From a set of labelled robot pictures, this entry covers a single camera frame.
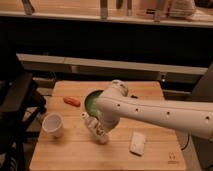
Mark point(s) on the small clear spice bottle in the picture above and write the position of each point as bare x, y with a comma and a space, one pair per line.
95, 128

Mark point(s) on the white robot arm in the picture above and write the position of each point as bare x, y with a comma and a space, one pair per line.
195, 118

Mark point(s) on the green round plate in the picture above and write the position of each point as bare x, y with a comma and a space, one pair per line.
90, 102

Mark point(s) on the white paper cup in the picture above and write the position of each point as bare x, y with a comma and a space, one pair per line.
53, 125

